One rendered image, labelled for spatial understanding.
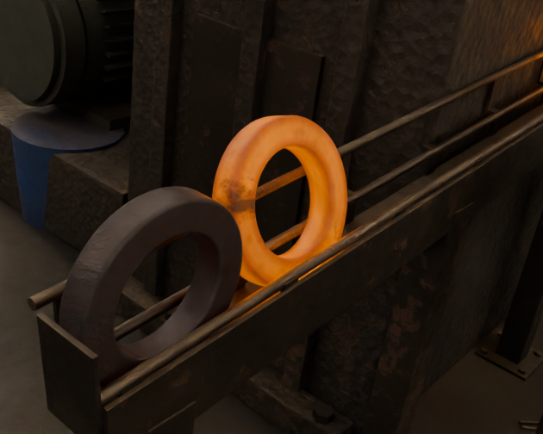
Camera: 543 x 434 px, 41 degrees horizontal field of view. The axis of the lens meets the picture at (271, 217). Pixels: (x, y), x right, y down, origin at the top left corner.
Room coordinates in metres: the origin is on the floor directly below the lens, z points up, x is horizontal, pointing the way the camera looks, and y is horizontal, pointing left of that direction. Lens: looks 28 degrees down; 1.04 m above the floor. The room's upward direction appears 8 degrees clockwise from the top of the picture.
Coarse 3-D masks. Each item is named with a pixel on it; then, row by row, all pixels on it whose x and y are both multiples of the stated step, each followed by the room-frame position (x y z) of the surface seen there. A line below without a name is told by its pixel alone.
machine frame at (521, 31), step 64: (192, 0) 1.38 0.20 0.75; (256, 0) 1.25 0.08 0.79; (320, 0) 1.21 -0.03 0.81; (384, 0) 1.14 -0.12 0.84; (448, 0) 1.08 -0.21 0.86; (512, 0) 1.19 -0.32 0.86; (192, 64) 1.36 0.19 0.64; (256, 64) 1.24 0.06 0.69; (320, 64) 1.18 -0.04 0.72; (384, 64) 1.12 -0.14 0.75; (448, 64) 1.06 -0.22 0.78; (192, 128) 1.35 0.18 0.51; (448, 128) 1.10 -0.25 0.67; (128, 192) 1.48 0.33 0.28; (384, 192) 1.10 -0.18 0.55; (512, 192) 1.41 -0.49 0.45; (192, 256) 1.35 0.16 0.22; (512, 256) 1.51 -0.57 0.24; (384, 320) 1.06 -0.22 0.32; (448, 320) 1.28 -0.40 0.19; (256, 384) 1.14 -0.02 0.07; (320, 384) 1.12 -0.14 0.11
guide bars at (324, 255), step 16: (528, 128) 1.09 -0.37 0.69; (496, 144) 1.01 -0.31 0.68; (480, 160) 0.96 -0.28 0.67; (448, 176) 0.90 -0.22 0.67; (416, 192) 0.84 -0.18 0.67; (400, 208) 0.80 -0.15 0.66; (368, 224) 0.75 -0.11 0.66; (384, 224) 0.79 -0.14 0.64; (352, 240) 0.72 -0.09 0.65; (320, 256) 0.68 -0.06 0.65; (288, 272) 0.64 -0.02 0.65; (304, 272) 0.65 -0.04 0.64; (272, 288) 0.61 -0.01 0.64; (240, 304) 0.58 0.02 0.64; (256, 304) 0.59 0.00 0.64; (224, 320) 0.56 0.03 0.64; (192, 336) 0.53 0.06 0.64; (208, 336) 0.54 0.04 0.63; (160, 352) 0.50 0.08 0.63; (176, 352) 0.51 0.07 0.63; (144, 368) 0.48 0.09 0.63; (112, 384) 0.46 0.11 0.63; (128, 384) 0.47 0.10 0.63; (112, 400) 0.46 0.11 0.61
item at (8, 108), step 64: (0, 0) 1.91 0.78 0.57; (64, 0) 1.82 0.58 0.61; (128, 0) 1.99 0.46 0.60; (0, 64) 1.92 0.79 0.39; (64, 64) 1.78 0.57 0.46; (128, 64) 1.94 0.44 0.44; (0, 128) 1.85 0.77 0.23; (128, 128) 1.93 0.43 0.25; (0, 192) 1.86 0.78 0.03; (64, 192) 1.67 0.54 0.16
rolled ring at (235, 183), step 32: (256, 128) 0.70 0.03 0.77; (288, 128) 0.73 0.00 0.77; (320, 128) 0.77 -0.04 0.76; (224, 160) 0.68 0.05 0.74; (256, 160) 0.68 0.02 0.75; (320, 160) 0.75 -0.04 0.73; (224, 192) 0.65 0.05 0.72; (320, 192) 0.76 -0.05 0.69; (256, 224) 0.66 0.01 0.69; (320, 224) 0.74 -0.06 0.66; (256, 256) 0.64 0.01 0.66; (288, 256) 0.70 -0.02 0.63
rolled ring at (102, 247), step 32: (160, 192) 0.54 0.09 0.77; (192, 192) 0.56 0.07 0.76; (128, 224) 0.50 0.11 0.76; (160, 224) 0.52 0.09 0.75; (192, 224) 0.54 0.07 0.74; (224, 224) 0.58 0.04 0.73; (96, 256) 0.48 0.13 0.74; (128, 256) 0.49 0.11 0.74; (224, 256) 0.58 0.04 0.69; (64, 288) 0.48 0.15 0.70; (96, 288) 0.47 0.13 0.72; (192, 288) 0.59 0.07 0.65; (224, 288) 0.58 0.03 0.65; (64, 320) 0.47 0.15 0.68; (96, 320) 0.47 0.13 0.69; (192, 320) 0.56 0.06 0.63; (96, 352) 0.47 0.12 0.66; (128, 352) 0.51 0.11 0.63
